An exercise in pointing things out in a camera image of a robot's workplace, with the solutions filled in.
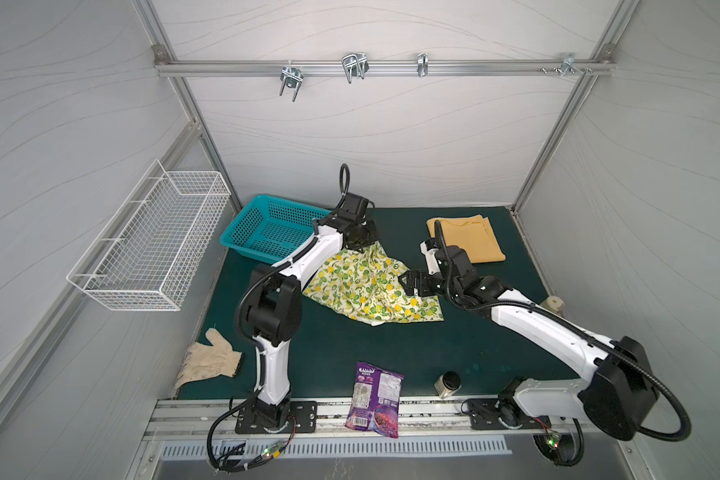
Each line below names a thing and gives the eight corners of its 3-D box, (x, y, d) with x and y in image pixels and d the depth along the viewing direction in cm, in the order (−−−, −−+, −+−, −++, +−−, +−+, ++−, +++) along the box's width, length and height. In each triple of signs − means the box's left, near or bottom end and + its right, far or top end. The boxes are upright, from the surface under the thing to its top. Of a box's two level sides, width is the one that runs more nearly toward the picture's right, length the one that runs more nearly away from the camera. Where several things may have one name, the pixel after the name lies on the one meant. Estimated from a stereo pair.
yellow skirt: (433, 262, 107) (434, 257, 105) (426, 220, 120) (427, 214, 118) (501, 262, 107) (504, 257, 105) (487, 220, 120) (489, 215, 118)
